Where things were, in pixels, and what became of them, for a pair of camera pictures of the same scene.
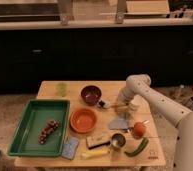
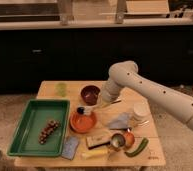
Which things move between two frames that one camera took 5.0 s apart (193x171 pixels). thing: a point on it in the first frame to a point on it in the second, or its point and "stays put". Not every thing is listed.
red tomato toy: [139, 129] to [129, 140]
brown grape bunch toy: [51, 127] stays put
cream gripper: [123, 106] to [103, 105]
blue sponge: [70, 147] stays put
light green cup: [61, 89] stays put
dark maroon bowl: [91, 95] stays put
